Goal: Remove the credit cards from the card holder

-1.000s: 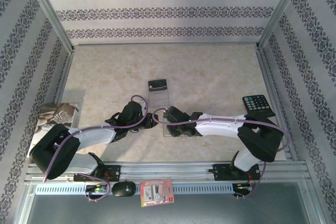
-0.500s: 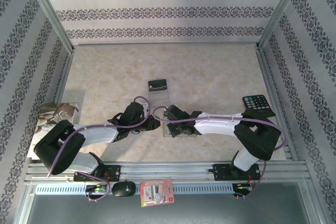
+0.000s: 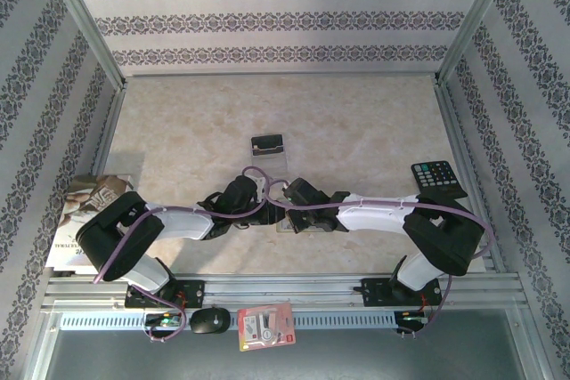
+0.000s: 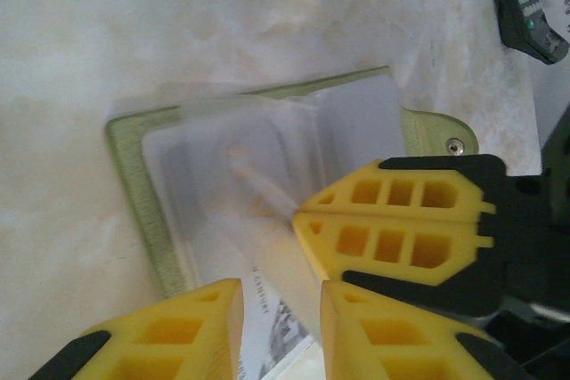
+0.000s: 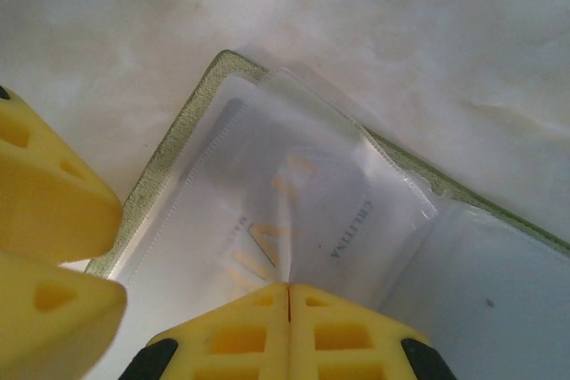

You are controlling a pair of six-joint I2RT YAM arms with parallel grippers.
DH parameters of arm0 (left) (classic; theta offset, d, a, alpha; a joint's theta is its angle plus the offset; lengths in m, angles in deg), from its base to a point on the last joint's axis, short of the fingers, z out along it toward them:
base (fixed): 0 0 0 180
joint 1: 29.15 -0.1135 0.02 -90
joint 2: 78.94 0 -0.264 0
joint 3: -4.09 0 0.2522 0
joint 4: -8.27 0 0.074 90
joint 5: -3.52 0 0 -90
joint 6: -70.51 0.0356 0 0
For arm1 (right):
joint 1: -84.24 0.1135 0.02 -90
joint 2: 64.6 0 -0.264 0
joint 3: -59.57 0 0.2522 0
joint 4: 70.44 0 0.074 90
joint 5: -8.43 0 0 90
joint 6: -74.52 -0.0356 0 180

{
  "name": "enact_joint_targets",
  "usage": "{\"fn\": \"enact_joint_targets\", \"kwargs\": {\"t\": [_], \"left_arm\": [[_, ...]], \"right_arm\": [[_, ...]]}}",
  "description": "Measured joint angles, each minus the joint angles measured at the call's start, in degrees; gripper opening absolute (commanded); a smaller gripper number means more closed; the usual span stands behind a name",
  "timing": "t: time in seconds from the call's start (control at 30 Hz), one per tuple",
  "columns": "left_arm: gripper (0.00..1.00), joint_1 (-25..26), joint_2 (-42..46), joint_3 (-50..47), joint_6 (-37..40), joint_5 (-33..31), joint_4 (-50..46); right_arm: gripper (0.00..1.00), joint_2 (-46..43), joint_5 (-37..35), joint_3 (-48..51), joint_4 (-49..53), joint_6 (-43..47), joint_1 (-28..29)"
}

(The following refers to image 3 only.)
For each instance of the black credit card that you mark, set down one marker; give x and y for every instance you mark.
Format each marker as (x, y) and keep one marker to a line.
(267, 142)

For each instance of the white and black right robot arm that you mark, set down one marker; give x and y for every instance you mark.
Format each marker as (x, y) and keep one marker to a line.
(378, 215)

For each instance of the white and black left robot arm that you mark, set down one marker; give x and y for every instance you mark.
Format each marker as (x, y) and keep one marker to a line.
(187, 222)

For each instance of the red USB drive package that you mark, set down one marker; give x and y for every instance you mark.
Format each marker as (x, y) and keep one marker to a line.
(267, 326)

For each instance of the black computer mouse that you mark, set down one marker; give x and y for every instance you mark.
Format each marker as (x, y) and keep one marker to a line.
(209, 322)

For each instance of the black remote control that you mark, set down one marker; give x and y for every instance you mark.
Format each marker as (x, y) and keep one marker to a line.
(434, 175)

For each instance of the photo cover book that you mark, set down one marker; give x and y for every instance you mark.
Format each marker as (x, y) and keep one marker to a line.
(100, 188)

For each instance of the small controller circuit board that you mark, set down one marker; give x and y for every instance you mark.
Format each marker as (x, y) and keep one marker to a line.
(165, 321)
(412, 318)

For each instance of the grey metal sheet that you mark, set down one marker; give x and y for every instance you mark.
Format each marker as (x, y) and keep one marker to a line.
(356, 358)

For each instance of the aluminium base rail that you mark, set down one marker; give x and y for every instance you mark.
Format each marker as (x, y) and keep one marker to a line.
(285, 286)

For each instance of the aluminium wall foot rail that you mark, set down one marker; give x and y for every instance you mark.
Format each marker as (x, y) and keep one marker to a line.
(280, 74)

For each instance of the aluminium table side rail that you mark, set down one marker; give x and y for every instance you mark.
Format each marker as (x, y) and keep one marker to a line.
(454, 131)
(111, 126)

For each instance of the aluminium frame post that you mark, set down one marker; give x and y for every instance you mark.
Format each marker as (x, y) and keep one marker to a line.
(478, 19)
(84, 24)

